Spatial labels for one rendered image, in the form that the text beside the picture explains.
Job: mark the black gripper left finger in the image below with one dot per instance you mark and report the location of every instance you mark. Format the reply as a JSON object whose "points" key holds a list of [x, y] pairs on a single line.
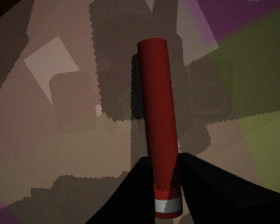
{"points": [[133, 201]]}

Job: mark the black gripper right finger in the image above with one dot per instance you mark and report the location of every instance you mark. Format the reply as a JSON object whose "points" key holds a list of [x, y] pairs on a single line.
{"points": [[214, 196]]}

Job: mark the dark red peg with white band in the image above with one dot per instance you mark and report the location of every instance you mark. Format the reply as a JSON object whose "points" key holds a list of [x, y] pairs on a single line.
{"points": [[160, 126]]}

